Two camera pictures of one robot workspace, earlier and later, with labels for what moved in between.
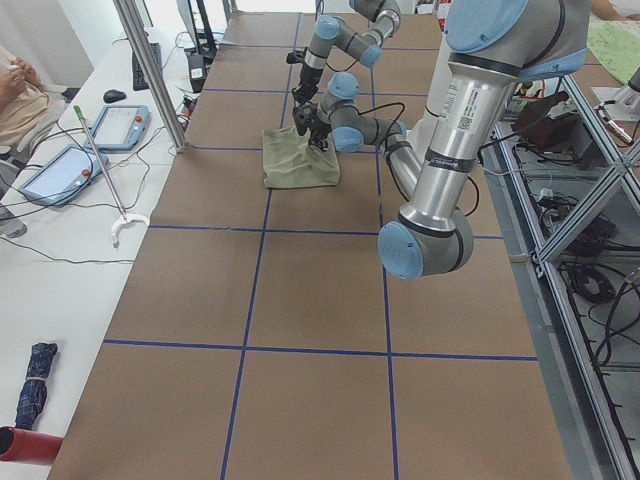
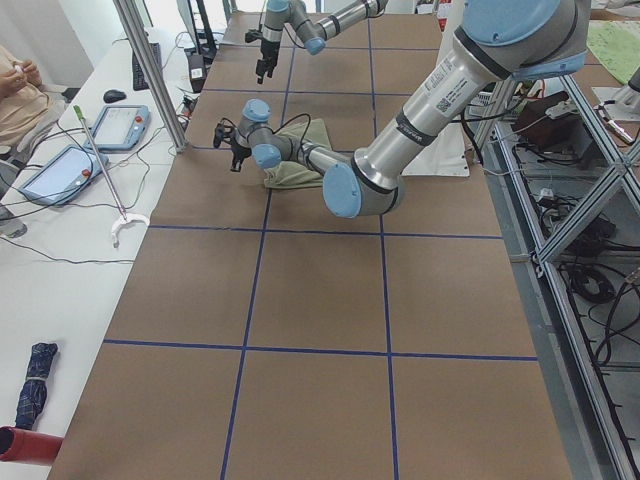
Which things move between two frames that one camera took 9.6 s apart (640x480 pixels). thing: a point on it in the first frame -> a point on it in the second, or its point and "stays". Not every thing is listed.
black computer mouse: (112, 96) stays
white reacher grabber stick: (125, 217) stays
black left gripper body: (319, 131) -> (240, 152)
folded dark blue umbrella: (33, 393) stays
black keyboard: (140, 81) stays
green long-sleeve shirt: (289, 161) stays
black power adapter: (197, 72) stays
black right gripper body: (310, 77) -> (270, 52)
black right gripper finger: (308, 90) -> (269, 68)
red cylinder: (22, 445) stays
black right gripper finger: (299, 93) -> (260, 70)
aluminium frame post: (153, 72) stays
